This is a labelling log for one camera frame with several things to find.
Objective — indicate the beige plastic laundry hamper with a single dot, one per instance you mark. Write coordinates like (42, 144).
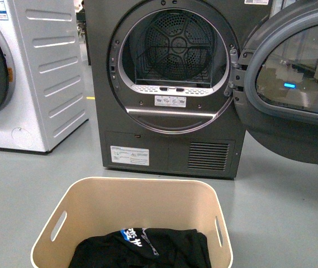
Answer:
(97, 206)

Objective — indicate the dark grey dryer machine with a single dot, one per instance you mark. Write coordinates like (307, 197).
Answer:
(161, 77)

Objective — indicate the black printed t-shirt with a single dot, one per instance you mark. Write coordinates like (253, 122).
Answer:
(144, 247)

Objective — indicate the white washing machine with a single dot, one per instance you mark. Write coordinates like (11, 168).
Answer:
(41, 80)

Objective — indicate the round dryer door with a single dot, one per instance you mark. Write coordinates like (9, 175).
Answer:
(277, 96)

